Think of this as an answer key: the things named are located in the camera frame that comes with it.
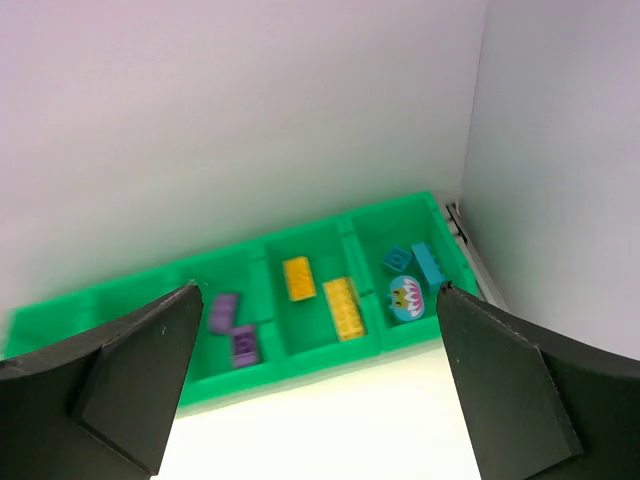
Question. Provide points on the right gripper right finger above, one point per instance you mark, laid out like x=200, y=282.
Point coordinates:
x=538, y=404

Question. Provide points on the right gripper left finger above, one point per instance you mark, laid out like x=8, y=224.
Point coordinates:
x=100, y=404

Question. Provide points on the purple butterfly arch lego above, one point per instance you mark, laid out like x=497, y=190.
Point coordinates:
x=222, y=313

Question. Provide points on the teal rounded lego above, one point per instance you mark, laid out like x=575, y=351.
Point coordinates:
x=406, y=300

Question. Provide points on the teal lego brick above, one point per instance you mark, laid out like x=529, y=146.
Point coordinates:
x=431, y=271

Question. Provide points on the small teal square lego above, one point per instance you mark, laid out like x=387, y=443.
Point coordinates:
x=397, y=260

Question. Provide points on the yellow lego brick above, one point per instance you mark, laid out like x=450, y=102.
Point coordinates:
x=344, y=308

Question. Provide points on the yellow half-round lego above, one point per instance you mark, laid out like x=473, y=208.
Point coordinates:
x=299, y=279

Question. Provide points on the purple lego piece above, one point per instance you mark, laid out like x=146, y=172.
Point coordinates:
x=245, y=348

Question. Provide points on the green compartment bin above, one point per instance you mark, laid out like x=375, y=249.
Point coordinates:
x=294, y=338

